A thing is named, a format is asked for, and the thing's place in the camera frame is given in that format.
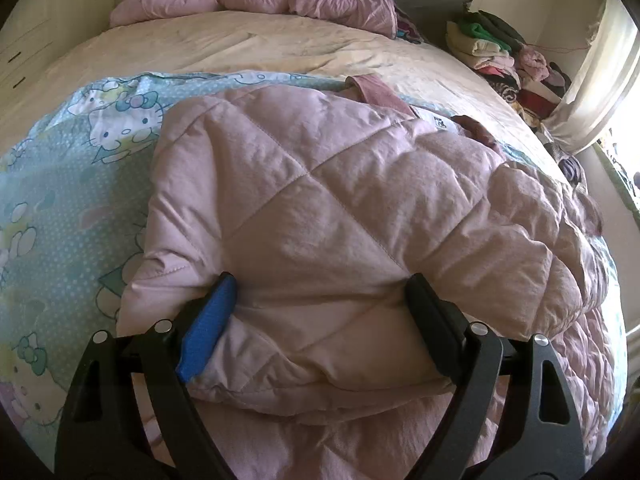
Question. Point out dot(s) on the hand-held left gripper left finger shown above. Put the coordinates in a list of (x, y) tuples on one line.
[(210, 330)]

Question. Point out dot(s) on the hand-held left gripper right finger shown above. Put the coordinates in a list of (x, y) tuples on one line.
[(440, 325)]

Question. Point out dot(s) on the pink quilted coat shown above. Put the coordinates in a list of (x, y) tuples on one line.
[(325, 220)]

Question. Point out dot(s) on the pile of folded clothes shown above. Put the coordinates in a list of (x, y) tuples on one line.
[(495, 55)]

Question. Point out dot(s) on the blue cartoon printed blanket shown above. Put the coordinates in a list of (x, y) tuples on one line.
[(60, 200)]

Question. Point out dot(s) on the purple cloth bundle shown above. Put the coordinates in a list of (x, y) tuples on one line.
[(572, 167)]

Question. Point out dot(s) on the window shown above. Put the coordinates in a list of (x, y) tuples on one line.
[(627, 125)]

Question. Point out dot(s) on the bed with cream sheet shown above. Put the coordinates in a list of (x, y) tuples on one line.
[(225, 45)]

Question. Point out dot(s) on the cream curtain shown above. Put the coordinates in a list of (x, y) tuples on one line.
[(595, 85)]

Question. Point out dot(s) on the colourful patterned cloth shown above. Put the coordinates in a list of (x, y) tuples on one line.
[(407, 27)]

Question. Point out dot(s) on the grey padded headboard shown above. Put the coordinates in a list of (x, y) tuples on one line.
[(430, 5)]

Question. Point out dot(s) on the crumpled pink quilted garment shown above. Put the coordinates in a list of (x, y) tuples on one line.
[(340, 5)]

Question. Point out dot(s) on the cream wardrobe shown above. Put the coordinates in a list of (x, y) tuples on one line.
[(45, 25)]

